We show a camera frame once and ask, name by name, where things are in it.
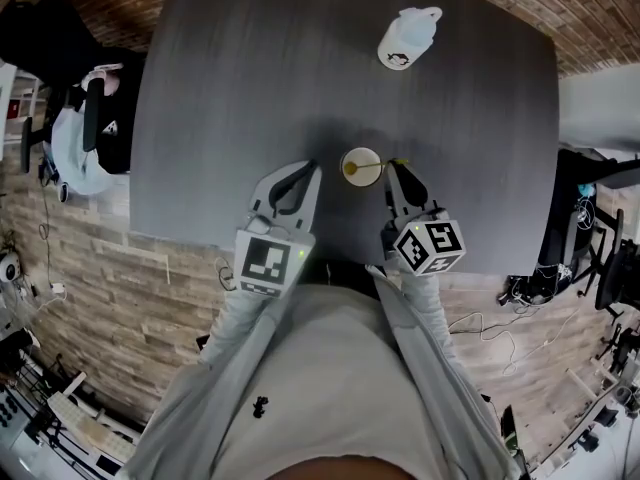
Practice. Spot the white plastic jug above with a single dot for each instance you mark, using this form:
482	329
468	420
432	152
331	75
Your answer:
405	43

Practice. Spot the person's right forearm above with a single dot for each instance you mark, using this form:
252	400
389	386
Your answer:
430	313

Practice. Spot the person's left forearm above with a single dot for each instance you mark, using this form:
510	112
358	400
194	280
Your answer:
235	323

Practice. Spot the black office chair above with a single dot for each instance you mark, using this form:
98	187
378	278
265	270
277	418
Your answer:
595	208
55	68

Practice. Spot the person's torso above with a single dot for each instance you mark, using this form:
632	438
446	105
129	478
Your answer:
325	378

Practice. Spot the yellow-green spoon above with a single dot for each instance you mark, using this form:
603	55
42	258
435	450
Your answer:
370	166

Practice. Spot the white power adapter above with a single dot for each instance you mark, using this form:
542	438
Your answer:
59	290

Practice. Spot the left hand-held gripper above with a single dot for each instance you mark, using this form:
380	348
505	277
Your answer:
262	263

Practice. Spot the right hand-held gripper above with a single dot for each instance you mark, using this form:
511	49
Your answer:
430	245

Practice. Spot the white round device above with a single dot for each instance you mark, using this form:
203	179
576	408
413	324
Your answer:
7	267

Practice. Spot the white perforated board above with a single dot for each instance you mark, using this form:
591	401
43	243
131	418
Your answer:
90	425

